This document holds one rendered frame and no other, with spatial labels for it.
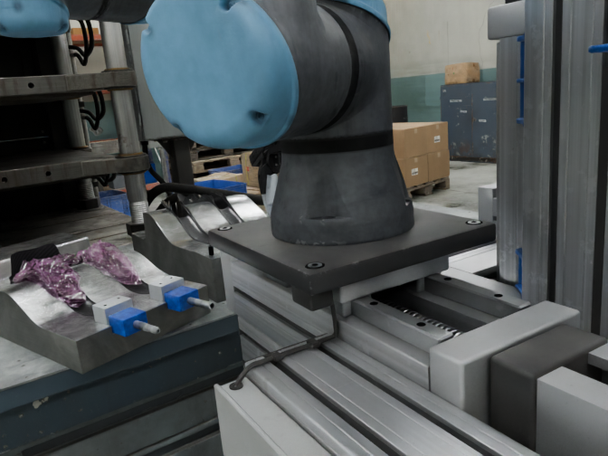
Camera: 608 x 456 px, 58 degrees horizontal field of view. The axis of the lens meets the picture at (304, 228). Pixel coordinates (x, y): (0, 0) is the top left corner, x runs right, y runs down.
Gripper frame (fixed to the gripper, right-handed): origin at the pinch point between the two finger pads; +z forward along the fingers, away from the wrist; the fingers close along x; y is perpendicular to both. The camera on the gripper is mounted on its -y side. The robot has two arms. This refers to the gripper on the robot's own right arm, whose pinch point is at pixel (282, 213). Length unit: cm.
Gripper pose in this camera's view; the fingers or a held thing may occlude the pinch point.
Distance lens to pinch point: 115.3
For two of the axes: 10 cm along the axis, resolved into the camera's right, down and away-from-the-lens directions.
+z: 0.5, 10.0, 0.5
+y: 5.6, 0.1, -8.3
